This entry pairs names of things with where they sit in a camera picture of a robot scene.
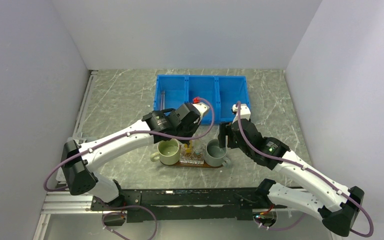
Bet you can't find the blue right storage bin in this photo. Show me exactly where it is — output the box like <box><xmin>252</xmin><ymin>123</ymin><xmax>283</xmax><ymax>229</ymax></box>
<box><xmin>217</xmin><ymin>75</ymin><xmax>251</xmax><ymax>123</ymax></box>

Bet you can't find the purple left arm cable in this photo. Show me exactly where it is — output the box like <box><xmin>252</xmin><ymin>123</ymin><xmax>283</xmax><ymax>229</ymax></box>
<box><xmin>42</xmin><ymin>96</ymin><xmax>216</xmax><ymax>240</ymax></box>

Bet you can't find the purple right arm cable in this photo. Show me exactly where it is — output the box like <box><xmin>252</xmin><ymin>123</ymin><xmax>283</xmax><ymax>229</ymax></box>
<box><xmin>235</xmin><ymin>100</ymin><xmax>375</xmax><ymax>239</ymax></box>

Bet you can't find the yellow orange tube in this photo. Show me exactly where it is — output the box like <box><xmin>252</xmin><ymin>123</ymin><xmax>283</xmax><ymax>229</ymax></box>
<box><xmin>184</xmin><ymin>140</ymin><xmax>194</xmax><ymax>156</ymax></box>

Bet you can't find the grey toothbrush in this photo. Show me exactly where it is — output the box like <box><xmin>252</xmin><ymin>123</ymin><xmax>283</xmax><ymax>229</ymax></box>
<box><xmin>160</xmin><ymin>90</ymin><xmax>166</xmax><ymax>110</ymax></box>

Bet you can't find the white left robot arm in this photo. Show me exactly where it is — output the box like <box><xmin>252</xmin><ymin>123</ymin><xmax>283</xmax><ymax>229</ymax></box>
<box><xmin>61</xmin><ymin>102</ymin><xmax>210</xmax><ymax>210</ymax></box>

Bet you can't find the blue left storage bin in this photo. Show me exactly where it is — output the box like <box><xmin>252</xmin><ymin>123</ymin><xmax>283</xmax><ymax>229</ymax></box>
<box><xmin>153</xmin><ymin>74</ymin><xmax>188</xmax><ymax>111</ymax></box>

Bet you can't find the blue storage bin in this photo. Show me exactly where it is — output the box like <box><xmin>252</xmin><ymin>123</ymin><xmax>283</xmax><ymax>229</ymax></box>
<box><xmin>217</xmin><ymin>75</ymin><xmax>251</xmax><ymax>123</ymax></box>
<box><xmin>153</xmin><ymin>74</ymin><xmax>188</xmax><ymax>111</ymax></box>
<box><xmin>185</xmin><ymin>75</ymin><xmax>221</xmax><ymax>125</ymax></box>

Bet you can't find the light green ceramic mug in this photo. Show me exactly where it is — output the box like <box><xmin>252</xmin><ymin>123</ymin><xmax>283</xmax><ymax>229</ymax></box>
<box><xmin>150</xmin><ymin>139</ymin><xmax>181</xmax><ymax>166</ymax></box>

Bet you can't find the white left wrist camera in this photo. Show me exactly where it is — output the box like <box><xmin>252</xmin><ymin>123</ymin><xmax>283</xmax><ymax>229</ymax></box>
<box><xmin>192</xmin><ymin>97</ymin><xmax>212</xmax><ymax>120</ymax></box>

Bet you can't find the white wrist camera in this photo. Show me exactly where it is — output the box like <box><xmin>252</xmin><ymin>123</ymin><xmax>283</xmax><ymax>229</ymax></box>
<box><xmin>192</xmin><ymin>97</ymin><xmax>212</xmax><ymax>120</ymax></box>
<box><xmin>231</xmin><ymin>103</ymin><xmax>251</xmax><ymax>123</ymax></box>

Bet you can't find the blue middle storage bin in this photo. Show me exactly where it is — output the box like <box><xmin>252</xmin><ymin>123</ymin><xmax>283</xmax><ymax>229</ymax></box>
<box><xmin>185</xmin><ymin>75</ymin><xmax>221</xmax><ymax>125</ymax></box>

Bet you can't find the grey ceramic mug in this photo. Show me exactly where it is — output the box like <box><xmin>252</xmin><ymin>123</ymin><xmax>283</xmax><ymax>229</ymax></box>
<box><xmin>203</xmin><ymin>139</ymin><xmax>231</xmax><ymax>168</ymax></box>

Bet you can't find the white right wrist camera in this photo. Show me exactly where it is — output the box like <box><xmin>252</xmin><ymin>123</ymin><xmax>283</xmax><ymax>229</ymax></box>
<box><xmin>231</xmin><ymin>103</ymin><xmax>251</xmax><ymax>123</ymax></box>

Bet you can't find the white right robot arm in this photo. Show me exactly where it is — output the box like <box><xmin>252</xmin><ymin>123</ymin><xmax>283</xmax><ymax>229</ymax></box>
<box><xmin>218</xmin><ymin>119</ymin><xmax>365</xmax><ymax>237</ymax></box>

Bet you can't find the clear glass toothbrush holder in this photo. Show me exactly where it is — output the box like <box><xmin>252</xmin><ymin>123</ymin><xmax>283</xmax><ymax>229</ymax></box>
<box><xmin>179</xmin><ymin>145</ymin><xmax>205</xmax><ymax>164</ymax></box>

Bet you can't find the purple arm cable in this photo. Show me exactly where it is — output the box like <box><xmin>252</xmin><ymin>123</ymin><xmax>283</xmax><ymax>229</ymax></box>
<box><xmin>42</xmin><ymin>96</ymin><xmax>216</xmax><ymax>240</ymax></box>
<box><xmin>235</xmin><ymin>100</ymin><xmax>375</xmax><ymax>239</ymax></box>

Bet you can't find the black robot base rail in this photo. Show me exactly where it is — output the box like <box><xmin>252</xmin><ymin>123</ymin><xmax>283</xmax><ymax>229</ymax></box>
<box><xmin>90</xmin><ymin>187</ymin><xmax>271</xmax><ymax>223</ymax></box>

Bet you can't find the brown oval wooden tray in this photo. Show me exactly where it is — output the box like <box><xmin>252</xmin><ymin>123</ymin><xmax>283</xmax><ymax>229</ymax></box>
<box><xmin>169</xmin><ymin>161</ymin><xmax>223</xmax><ymax>169</ymax></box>

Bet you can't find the white toothpaste tube green cap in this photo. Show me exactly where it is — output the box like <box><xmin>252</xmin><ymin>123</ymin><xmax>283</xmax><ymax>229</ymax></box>
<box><xmin>194</xmin><ymin>148</ymin><xmax>203</xmax><ymax>158</ymax></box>

